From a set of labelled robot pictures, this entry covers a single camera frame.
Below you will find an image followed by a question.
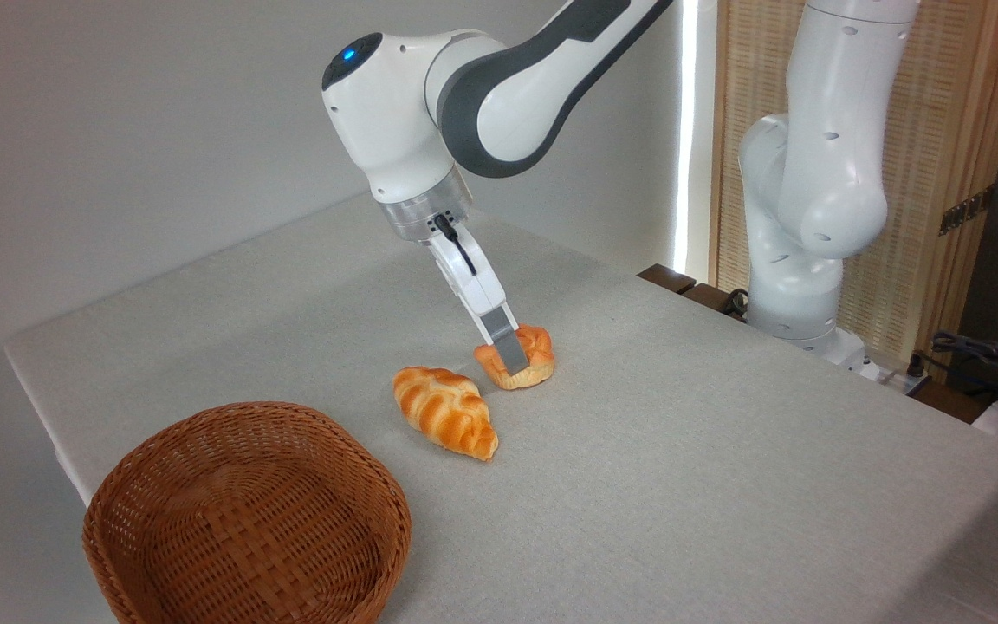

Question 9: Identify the grey tablecloth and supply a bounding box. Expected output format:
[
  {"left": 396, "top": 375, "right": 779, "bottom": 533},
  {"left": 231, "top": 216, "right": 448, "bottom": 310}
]
[{"left": 3, "top": 192, "right": 998, "bottom": 624}]

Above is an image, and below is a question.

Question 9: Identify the wooden bamboo folding screen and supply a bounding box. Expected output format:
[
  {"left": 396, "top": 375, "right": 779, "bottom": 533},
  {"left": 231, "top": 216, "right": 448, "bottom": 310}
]
[{"left": 709, "top": 0, "right": 998, "bottom": 382}]

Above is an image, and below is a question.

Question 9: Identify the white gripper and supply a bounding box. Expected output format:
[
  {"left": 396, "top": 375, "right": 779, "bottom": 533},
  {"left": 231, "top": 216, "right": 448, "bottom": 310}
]
[{"left": 427, "top": 221, "right": 528, "bottom": 377}]

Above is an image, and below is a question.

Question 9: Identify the dark wooden base board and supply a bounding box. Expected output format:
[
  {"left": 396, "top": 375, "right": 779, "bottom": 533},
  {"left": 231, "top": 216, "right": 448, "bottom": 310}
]
[{"left": 638, "top": 263, "right": 985, "bottom": 424}]

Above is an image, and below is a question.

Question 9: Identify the black cable bundle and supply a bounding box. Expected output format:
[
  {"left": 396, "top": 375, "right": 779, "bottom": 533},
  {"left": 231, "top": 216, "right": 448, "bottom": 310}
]
[{"left": 932, "top": 331, "right": 998, "bottom": 408}]

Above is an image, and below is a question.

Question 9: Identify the round orange bread roll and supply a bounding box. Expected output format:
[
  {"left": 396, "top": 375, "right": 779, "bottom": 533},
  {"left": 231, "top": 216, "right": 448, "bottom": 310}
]
[{"left": 474, "top": 324, "right": 556, "bottom": 391}]

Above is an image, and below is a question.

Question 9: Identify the white power strip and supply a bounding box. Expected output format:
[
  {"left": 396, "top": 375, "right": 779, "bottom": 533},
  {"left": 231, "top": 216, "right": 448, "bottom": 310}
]
[{"left": 873, "top": 362, "right": 933, "bottom": 396}]

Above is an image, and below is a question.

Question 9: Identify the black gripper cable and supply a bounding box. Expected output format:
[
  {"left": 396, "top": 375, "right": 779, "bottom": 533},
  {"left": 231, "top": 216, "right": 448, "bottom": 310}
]
[{"left": 432, "top": 213, "right": 477, "bottom": 276}]

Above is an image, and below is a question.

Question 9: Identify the brown wicker basket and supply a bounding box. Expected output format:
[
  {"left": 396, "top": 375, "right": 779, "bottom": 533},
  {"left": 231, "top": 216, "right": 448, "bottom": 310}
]
[{"left": 82, "top": 401, "right": 413, "bottom": 624}]

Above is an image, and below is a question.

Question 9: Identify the long braided bread loaf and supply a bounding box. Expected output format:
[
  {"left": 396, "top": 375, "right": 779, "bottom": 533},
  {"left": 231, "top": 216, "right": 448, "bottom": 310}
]
[{"left": 392, "top": 366, "right": 500, "bottom": 462}]

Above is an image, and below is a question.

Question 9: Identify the black metal screen hinge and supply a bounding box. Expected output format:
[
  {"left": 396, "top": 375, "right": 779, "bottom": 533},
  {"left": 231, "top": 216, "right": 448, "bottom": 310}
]
[{"left": 938, "top": 185, "right": 995, "bottom": 237}]

